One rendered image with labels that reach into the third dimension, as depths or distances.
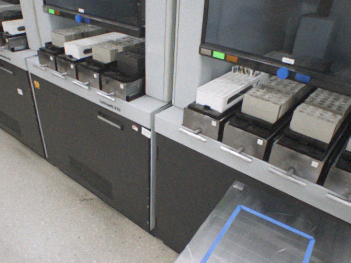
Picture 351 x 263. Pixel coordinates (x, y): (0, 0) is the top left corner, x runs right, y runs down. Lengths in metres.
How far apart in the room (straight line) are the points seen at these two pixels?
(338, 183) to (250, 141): 0.25
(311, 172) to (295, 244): 0.32
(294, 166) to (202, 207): 0.42
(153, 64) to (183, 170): 0.40
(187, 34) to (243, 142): 0.39
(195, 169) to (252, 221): 0.50
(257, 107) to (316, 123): 0.17
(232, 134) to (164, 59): 0.38
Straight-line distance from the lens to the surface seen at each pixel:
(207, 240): 0.56
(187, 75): 1.06
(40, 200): 1.90
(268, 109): 0.93
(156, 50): 1.13
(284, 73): 0.86
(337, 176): 0.86
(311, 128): 0.91
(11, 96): 2.09
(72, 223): 1.73
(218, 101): 0.95
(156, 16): 1.10
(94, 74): 1.28
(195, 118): 0.98
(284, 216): 0.64
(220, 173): 1.02
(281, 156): 0.88
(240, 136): 0.91
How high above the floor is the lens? 1.25
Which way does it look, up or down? 32 degrees down
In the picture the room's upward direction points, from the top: 3 degrees clockwise
